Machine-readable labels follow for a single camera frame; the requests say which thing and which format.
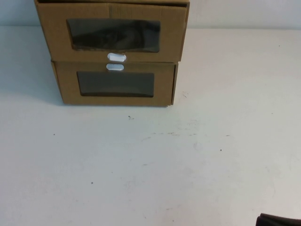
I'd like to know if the cardboard shoe box outer sleeve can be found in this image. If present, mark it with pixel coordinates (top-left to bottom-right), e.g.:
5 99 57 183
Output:
34 0 190 63

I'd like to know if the white plastic drawer pull tab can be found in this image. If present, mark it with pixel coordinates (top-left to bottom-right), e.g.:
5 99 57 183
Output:
107 52 128 63
105 63 125 72

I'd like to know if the brown cardboard lower drawer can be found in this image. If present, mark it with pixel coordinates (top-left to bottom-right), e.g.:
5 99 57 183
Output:
51 60 180 107

